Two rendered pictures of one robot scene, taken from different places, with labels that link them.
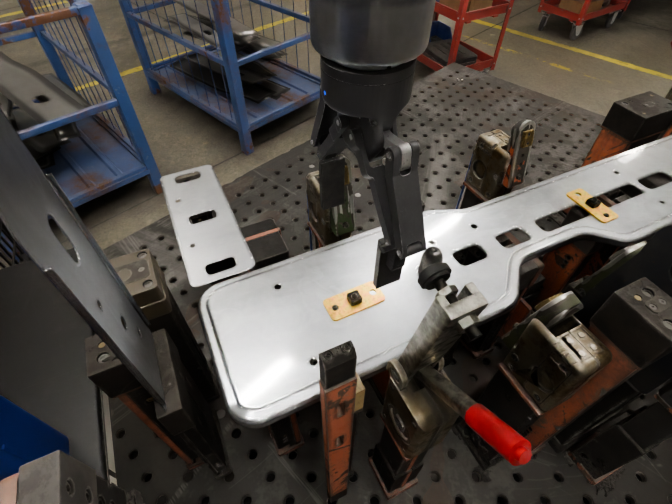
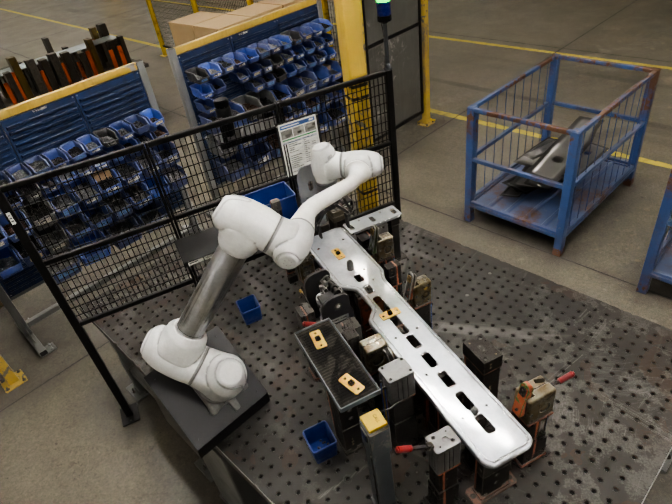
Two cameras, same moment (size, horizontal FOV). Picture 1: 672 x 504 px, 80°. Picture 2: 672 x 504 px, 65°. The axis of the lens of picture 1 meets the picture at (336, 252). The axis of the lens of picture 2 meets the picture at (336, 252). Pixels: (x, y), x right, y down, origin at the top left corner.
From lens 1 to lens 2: 226 cm
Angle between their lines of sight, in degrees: 66
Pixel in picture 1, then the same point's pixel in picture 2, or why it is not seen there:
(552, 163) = not seen: hidden behind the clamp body
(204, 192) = (384, 216)
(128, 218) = (520, 248)
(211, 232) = (364, 222)
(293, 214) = (442, 272)
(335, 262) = (353, 248)
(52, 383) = not seen: hidden behind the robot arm
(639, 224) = (379, 326)
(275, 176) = (474, 260)
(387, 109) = not seen: hidden behind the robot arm
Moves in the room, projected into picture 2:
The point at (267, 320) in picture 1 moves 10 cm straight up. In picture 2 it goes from (331, 239) to (328, 222)
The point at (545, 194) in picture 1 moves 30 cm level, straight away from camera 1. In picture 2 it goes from (396, 301) to (466, 325)
